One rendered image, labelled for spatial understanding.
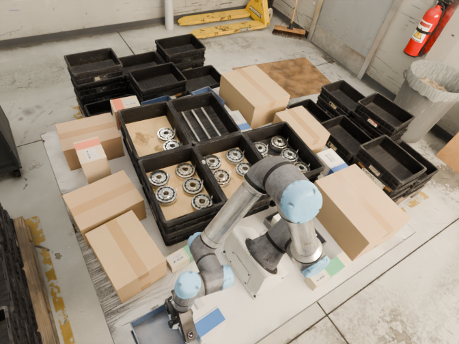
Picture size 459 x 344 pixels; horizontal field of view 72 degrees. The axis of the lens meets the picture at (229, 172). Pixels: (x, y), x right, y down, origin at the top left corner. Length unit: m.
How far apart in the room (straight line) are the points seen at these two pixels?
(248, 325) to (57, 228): 1.63
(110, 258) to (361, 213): 1.18
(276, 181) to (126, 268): 0.77
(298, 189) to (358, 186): 0.95
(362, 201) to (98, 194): 1.30
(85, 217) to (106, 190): 0.17
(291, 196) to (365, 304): 1.76
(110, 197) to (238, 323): 0.81
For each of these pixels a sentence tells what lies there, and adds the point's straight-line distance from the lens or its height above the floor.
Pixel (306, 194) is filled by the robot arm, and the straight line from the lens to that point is 0.87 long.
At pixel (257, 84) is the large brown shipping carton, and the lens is 2.25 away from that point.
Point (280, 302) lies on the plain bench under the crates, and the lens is 1.56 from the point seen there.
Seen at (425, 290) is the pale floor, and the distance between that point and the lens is 2.85.
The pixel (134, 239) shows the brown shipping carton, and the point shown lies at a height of 0.86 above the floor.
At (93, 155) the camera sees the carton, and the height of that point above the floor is 0.93.
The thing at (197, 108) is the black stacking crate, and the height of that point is 0.83.
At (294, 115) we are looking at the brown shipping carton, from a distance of 2.13.
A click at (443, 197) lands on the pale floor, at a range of 3.54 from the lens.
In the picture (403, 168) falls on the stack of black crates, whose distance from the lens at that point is 2.73.
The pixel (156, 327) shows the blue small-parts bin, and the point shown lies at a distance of 1.40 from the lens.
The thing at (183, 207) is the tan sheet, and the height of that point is 0.83.
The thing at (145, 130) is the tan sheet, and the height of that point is 0.83.
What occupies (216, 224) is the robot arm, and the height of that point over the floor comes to 1.22.
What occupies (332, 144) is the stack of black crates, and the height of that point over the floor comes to 0.42.
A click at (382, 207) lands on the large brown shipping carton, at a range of 1.78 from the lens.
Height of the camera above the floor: 2.14
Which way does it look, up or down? 49 degrees down
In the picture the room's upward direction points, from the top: 11 degrees clockwise
